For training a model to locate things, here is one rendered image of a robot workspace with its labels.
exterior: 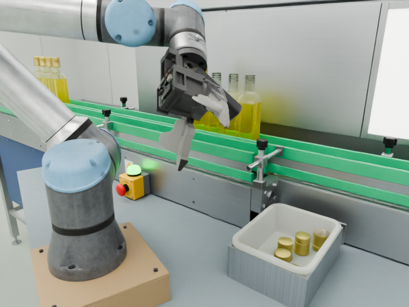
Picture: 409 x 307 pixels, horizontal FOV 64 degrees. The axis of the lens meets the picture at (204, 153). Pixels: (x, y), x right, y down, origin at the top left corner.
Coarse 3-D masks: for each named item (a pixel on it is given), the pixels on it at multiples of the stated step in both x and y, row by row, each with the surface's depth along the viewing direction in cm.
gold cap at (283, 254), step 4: (280, 248) 70; (276, 252) 68; (280, 252) 68; (284, 252) 68; (288, 252) 68; (276, 256) 67; (280, 256) 67; (284, 256) 67; (288, 256) 67; (284, 260) 67; (288, 260) 67
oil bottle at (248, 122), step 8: (240, 96) 93; (248, 96) 91; (256, 96) 92; (240, 104) 93; (248, 104) 91; (256, 104) 92; (240, 112) 93; (248, 112) 92; (256, 112) 93; (240, 120) 94; (248, 120) 92; (256, 120) 94; (240, 128) 95; (248, 128) 93; (256, 128) 95; (240, 136) 96; (248, 136) 94; (256, 136) 96
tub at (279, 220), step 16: (272, 208) 81; (288, 208) 81; (256, 224) 75; (272, 224) 82; (288, 224) 82; (304, 224) 79; (320, 224) 77; (336, 224) 74; (240, 240) 70; (256, 240) 76; (272, 240) 80; (272, 256) 62; (304, 256) 74; (320, 256) 62; (304, 272) 59
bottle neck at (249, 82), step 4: (248, 76) 90; (252, 76) 90; (248, 80) 91; (252, 80) 91; (248, 84) 91; (252, 84) 91; (248, 88) 92; (252, 88) 92; (248, 92) 92; (252, 92) 92
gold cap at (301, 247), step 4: (300, 232) 75; (304, 232) 75; (296, 236) 74; (300, 236) 74; (304, 236) 74; (308, 236) 74; (296, 240) 74; (300, 240) 73; (304, 240) 73; (308, 240) 73; (296, 244) 74; (300, 244) 73; (304, 244) 73; (308, 244) 73; (296, 248) 74; (300, 248) 74; (304, 248) 73; (308, 248) 74; (296, 252) 74; (300, 252) 74; (304, 252) 74; (308, 252) 74
